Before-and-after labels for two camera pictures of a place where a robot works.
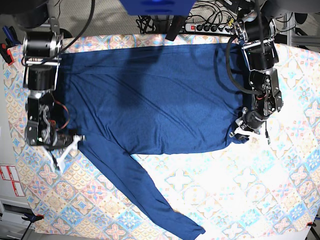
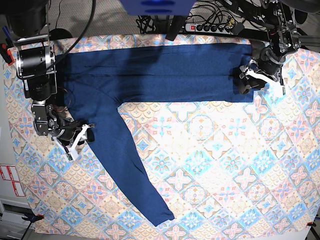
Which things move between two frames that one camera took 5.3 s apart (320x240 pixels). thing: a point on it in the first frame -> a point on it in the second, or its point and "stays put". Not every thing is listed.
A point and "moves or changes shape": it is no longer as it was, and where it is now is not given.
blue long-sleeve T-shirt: [126, 101] moves or changes shape
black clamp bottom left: [31, 217] stays put
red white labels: [9, 173] stays put
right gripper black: [254, 120] -> [268, 62]
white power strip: [210, 28] stays put
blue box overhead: [157, 7] stays put
